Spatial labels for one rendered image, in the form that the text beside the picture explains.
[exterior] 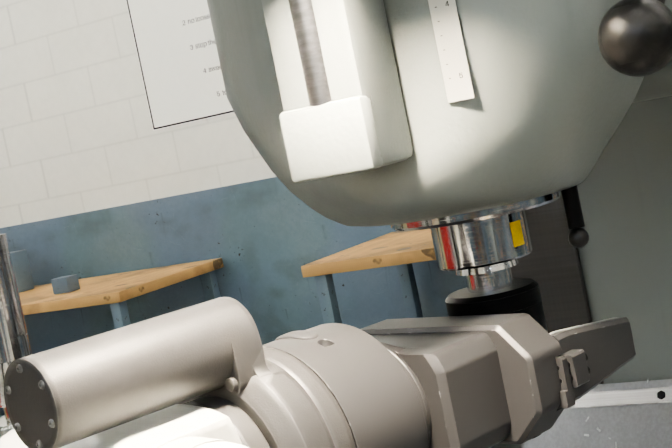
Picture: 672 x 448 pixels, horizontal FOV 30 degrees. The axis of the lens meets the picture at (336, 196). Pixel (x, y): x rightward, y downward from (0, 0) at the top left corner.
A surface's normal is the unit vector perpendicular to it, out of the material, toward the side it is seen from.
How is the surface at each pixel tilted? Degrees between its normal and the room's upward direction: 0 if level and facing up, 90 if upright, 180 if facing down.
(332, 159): 90
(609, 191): 90
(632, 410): 63
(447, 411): 90
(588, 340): 90
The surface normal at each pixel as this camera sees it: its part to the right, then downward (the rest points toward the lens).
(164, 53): -0.49, 0.15
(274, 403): -0.22, -0.40
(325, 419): 0.56, -0.47
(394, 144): 0.85, -0.14
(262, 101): -0.69, 0.28
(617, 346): 0.69, -0.11
